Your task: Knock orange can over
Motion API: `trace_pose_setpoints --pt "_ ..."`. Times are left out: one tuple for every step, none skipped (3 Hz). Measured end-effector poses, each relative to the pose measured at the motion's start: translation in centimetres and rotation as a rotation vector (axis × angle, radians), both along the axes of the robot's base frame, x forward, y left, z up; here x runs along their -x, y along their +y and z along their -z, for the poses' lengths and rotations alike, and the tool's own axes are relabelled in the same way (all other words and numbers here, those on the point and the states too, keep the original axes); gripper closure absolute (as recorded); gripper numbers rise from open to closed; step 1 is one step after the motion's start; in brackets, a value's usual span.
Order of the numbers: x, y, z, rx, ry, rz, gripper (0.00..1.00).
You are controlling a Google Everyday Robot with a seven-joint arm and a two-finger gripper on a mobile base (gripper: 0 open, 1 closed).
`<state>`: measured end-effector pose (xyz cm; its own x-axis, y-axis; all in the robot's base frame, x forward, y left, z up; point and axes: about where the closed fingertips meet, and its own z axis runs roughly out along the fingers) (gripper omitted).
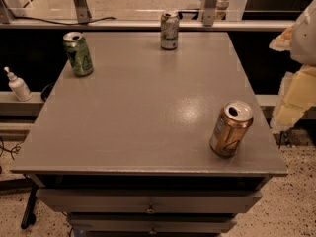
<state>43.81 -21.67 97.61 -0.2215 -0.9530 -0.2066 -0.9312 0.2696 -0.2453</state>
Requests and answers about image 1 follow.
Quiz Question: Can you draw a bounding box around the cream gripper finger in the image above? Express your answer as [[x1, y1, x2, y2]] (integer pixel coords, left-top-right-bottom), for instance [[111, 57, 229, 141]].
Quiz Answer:
[[270, 65, 316, 132], [269, 26, 294, 51]]

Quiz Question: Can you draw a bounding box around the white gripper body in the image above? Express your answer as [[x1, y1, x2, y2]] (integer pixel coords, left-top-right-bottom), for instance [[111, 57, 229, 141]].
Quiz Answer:
[[290, 0, 316, 65]]

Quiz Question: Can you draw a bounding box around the orange soda can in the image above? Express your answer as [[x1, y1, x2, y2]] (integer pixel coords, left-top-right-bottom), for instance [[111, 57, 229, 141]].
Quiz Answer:
[[209, 100, 254, 157]]

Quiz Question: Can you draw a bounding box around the white green soda can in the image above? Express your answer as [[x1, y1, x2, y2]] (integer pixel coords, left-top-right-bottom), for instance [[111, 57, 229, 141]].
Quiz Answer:
[[160, 11, 180, 50]]

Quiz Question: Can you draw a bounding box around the grey lower drawer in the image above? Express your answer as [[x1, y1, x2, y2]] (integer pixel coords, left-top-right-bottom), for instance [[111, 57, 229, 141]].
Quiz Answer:
[[67, 213, 236, 234]]

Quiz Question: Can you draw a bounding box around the grey drawer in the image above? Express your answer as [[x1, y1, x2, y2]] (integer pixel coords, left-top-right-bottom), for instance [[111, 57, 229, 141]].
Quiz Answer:
[[67, 213, 236, 234], [37, 189, 262, 214]]

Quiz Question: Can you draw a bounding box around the white pump bottle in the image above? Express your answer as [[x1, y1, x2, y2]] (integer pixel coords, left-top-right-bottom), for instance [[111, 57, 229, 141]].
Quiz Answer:
[[4, 67, 33, 102]]

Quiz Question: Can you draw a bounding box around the grey top drawer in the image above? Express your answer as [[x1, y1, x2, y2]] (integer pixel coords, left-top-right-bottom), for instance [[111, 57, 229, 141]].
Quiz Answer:
[[37, 189, 262, 214]]

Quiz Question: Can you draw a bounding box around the black table leg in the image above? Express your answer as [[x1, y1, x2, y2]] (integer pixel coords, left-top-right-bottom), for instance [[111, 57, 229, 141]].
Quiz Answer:
[[21, 184, 38, 230]]

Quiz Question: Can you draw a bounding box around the right metal bracket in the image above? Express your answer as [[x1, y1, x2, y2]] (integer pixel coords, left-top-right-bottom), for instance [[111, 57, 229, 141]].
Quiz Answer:
[[202, 0, 217, 27]]

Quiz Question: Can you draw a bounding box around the metal bracket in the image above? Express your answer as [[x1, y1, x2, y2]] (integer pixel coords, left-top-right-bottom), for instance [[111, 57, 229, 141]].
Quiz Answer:
[[73, 0, 92, 24], [202, 0, 217, 27]]

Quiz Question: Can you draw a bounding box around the left metal bracket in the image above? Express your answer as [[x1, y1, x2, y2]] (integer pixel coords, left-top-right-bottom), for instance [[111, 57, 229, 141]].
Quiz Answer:
[[73, 0, 92, 24]]

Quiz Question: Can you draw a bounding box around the black cable on ledge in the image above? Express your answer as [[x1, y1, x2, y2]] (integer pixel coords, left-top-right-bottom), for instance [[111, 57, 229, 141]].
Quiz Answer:
[[6, 7, 117, 26]]

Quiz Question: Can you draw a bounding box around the black cable on floor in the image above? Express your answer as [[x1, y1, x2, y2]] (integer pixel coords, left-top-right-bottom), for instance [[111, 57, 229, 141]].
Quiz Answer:
[[0, 135, 24, 161]]

